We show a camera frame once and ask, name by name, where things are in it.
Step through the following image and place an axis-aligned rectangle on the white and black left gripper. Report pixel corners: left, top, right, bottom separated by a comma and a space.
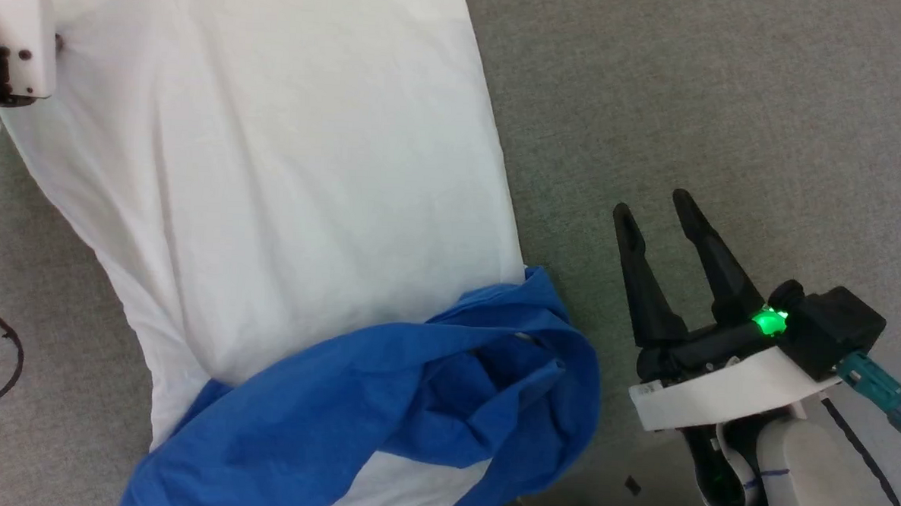
0, 0, 61, 139

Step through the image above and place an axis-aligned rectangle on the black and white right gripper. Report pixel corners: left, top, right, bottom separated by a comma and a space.
603, 185, 851, 441

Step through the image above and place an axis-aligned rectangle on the white shirt with blue sleeves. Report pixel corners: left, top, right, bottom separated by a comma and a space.
0, 0, 619, 506

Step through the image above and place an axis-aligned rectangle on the teal cable connector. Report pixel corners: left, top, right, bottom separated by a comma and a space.
833, 349, 901, 434

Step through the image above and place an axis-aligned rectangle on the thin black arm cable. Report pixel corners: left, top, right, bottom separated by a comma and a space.
818, 399, 901, 506

